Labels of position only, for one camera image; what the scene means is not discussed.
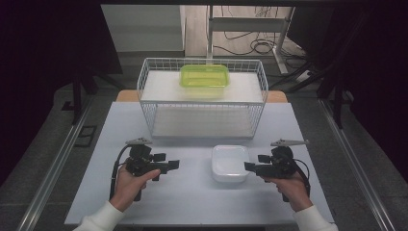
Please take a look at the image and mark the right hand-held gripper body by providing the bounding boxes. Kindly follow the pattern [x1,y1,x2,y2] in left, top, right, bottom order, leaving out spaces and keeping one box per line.
[255,138,311,203]

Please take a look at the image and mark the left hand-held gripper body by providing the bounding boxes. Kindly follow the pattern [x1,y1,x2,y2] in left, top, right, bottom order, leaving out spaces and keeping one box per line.
[123,137,171,202]

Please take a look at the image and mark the white lidded plastic container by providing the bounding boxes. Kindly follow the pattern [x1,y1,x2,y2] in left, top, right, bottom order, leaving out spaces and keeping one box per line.
[210,144,251,184]

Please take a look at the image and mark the white wire basket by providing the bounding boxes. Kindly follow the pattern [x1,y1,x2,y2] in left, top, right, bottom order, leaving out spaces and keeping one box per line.
[137,57,269,141]

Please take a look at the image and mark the green lidded plastic container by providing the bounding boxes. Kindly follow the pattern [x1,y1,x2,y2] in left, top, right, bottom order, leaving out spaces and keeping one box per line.
[178,64,231,99]

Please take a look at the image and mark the person's left hand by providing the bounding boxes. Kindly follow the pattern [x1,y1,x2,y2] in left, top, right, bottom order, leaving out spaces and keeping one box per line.
[109,167,162,213]

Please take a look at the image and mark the person's right hand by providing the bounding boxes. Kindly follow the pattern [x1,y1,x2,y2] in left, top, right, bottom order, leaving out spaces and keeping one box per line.
[263,174,314,213]

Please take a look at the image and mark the wooden board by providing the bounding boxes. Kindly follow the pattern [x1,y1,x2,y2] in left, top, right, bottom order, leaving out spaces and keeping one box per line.
[115,90,289,104]

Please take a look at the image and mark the white cabinet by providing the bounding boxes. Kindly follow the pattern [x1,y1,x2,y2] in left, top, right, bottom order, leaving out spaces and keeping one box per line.
[100,4,187,59]

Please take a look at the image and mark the black curtain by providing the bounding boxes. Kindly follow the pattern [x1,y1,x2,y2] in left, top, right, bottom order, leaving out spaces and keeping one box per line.
[0,0,123,187]
[285,0,408,184]

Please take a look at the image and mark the white metal stand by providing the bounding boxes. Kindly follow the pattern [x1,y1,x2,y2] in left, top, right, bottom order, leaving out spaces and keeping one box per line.
[206,4,296,75]

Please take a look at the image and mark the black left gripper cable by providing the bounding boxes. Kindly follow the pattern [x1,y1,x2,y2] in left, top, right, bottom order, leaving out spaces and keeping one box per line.
[109,144,133,200]

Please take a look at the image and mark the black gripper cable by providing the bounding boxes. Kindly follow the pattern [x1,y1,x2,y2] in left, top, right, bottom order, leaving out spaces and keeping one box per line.
[109,144,133,200]
[290,153,312,198]

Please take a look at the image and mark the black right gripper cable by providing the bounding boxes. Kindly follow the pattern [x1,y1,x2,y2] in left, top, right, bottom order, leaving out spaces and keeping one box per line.
[290,153,312,198]

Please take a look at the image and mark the aluminium floor rail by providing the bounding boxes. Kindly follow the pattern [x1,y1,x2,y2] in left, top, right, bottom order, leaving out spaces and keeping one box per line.
[319,99,395,231]
[17,95,94,231]

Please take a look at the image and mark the black floor cables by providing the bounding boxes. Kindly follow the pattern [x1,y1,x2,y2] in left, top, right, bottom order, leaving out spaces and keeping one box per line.
[213,6,306,59]

